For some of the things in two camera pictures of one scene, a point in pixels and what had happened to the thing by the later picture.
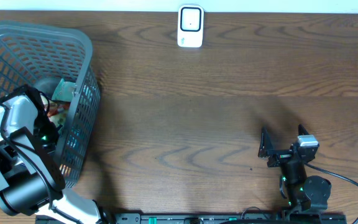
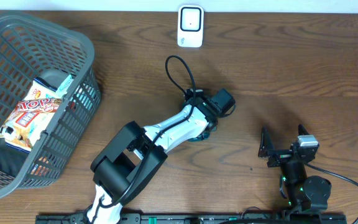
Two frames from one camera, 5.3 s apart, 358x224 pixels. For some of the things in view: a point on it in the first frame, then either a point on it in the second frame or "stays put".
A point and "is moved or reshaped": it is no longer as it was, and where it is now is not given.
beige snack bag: x=58 y=119 is moved or reshaped
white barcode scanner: x=190 y=26 stays put
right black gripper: x=266 y=149 stays put
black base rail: x=224 y=218 stays put
